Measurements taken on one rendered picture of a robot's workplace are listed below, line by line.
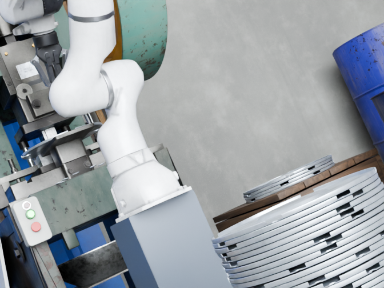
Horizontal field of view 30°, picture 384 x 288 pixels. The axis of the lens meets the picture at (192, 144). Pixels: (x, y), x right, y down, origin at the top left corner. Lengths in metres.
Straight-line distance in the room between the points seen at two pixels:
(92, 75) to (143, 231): 0.39
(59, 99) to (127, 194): 0.28
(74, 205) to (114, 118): 0.58
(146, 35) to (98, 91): 0.76
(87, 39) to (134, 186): 0.36
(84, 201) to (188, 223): 0.64
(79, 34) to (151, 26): 0.79
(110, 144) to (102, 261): 0.70
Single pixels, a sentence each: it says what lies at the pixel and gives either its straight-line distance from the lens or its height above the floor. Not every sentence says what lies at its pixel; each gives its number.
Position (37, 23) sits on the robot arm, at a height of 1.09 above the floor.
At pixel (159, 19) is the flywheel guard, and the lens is 2.51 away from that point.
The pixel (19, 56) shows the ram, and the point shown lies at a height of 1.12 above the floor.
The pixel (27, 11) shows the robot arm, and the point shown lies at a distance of 2.11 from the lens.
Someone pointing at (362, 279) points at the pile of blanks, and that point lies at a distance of 1.07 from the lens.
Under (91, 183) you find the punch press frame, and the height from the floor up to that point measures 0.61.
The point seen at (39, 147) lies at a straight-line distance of 2.34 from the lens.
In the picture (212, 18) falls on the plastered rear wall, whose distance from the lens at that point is 4.31.
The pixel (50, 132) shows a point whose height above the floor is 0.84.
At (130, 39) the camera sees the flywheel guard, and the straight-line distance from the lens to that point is 2.48.
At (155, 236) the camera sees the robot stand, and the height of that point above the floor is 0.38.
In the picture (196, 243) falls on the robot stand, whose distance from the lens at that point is 1.73.
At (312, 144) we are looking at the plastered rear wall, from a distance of 4.35.
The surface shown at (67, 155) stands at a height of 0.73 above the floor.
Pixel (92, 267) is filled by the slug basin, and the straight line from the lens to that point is 2.39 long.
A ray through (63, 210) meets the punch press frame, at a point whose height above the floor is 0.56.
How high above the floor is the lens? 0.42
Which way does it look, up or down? 4 degrees up
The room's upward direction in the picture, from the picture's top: 24 degrees counter-clockwise
